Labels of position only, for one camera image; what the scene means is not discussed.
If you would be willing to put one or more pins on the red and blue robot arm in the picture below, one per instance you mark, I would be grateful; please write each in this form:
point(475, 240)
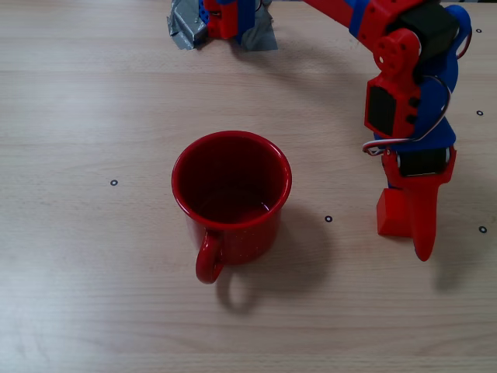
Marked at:
point(392, 50)

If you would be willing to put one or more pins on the red enamel mug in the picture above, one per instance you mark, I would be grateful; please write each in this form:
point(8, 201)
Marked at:
point(240, 241)

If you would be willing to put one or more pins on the red cube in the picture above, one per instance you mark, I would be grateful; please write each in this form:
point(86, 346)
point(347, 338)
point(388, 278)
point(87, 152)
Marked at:
point(392, 213)

